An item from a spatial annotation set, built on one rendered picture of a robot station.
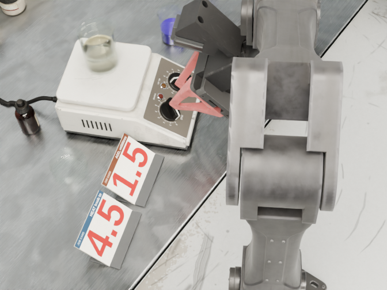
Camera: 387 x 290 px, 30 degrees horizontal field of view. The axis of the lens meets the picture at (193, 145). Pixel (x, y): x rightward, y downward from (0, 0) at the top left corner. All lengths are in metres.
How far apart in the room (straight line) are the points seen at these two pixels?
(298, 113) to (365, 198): 0.45
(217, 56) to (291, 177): 0.34
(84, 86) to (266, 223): 0.49
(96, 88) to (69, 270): 0.26
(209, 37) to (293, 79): 0.25
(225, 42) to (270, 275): 0.28
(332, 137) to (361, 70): 0.61
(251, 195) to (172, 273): 0.42
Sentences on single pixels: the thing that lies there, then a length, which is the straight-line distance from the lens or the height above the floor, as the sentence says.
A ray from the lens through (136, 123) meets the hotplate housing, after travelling 1.05.
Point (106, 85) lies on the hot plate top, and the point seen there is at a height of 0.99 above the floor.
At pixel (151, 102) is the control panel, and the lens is 1.07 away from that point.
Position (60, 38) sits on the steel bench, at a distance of 1.26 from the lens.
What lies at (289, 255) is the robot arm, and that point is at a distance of 0.72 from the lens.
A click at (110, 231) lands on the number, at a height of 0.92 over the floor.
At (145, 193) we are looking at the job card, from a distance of 1.05.
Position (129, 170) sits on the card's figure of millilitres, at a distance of 1.05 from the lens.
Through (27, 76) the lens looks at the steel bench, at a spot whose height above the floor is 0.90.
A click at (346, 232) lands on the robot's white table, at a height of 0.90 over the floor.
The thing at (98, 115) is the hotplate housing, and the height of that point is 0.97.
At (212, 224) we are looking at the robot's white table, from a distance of 1.03.
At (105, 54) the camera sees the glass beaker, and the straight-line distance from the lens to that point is 1.04.
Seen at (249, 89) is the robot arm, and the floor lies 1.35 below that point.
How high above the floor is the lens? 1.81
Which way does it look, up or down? 57 degrees down
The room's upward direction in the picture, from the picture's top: 5 degrees counter-clockwise
